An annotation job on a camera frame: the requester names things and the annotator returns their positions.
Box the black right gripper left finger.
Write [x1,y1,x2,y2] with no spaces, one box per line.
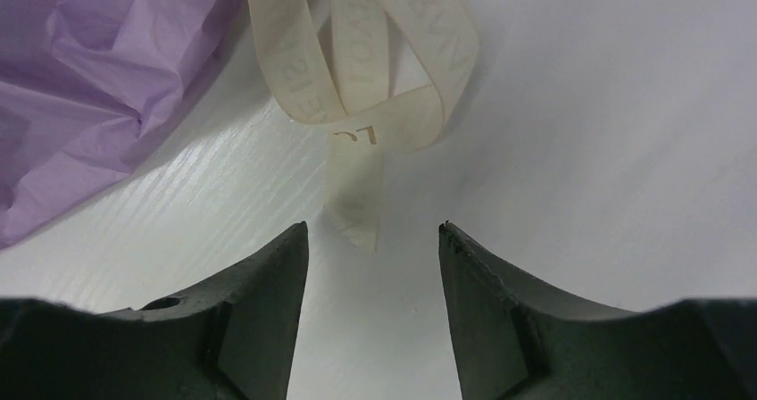
[1,222,309,399]

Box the cream printed ribbon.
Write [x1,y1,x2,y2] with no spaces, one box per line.
[247,0,480,250]

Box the purple paper flower bouquet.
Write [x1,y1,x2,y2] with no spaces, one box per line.
[1,0,242,247]

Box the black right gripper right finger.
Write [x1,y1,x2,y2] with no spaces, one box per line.
[438,222,756,399]

